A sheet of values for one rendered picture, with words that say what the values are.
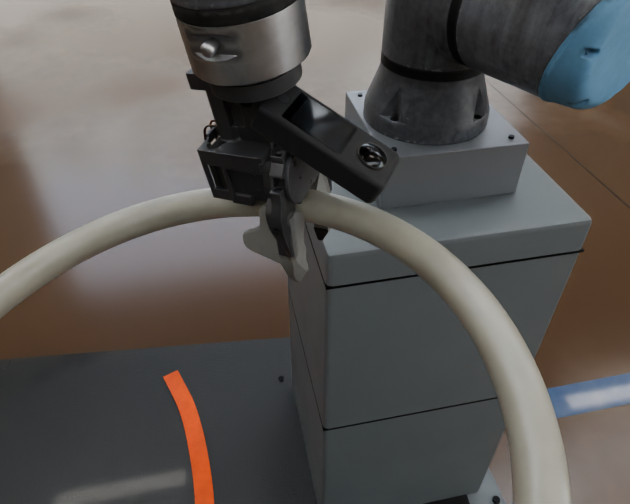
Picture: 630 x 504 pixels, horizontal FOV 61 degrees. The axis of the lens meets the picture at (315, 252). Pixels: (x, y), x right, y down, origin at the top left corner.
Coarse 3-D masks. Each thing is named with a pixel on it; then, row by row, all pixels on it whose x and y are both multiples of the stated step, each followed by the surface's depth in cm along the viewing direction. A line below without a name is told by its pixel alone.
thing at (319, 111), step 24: (288, 96) 41; (312, 96) 42; (264, 120) 40; (288, 120) 40; (312, 120) 41; (336, 120) 42; (288, 144) 41; (312, 144) 40; (336, 144) 40; (360, 144) 41; (384, 144) 42; (336, 168) 40; (360, 168) 40; (384, 168) 41; (360, 192) 41
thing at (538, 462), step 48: (192, 192) 50; (96, 240) 49; (384, 240) 43; (432, 240) 42; (0, 288) 46; (480, 288) 38; (480, 336) 36; (528, 384) 32; (528, 432) 30; (528, 480) 29
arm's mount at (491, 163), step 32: (352, 96) 88; (512, 128) 80; (416, 160) 74; (448, 160) 75; (480, 160) 77; (512, 160) 78; (384, 192) 77; (416, 192) 78; (448, 192) 79; (480, 192) 80; (512, 192) 82
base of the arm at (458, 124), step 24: (384, 72) 76; (408, 72) 72; (432, 72) 71; (456, 72) 71; (480, 72) 74; (384, 96) 76; (408, 96) 74; (432, 96) 73; (456, 96) 73; (480, 96) 76; (384, 120) 77; (408, 120) 75; (432, 120) 74; (456, 120) 74; (480, 120) 77; (432, 144) 76
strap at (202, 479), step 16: (176, 384) 154; (176, 400) 150; (192, 400) 150; (192, 416) 146; (192, 432) 143; (192, 448) 139; (192, 464) 136; (208, 464) 136; (208, 480) 133; (208, 496) 129
